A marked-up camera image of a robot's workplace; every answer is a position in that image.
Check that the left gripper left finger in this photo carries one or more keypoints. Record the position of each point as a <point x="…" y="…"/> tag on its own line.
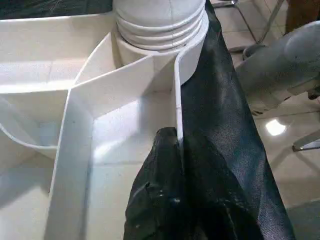
<point x="157" y="195"/>

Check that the white plastic table top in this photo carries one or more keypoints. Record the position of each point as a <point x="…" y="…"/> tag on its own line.
<point x="75" y="120"/>

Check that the brown furniture leg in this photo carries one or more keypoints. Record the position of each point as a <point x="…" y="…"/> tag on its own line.
<point x="302" y="12"/>

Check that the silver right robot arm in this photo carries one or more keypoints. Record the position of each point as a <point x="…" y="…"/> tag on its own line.
<point x="280" y="70"/>

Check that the metal chair frame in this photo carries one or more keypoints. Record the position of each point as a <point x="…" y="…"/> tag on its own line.
<point x="250" y="25"/>

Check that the white plastic table leg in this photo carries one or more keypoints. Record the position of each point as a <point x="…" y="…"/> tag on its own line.
<point x="160" y="20"/>

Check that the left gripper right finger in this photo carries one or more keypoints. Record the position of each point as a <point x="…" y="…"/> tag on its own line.
<point x="215" y="200"/>

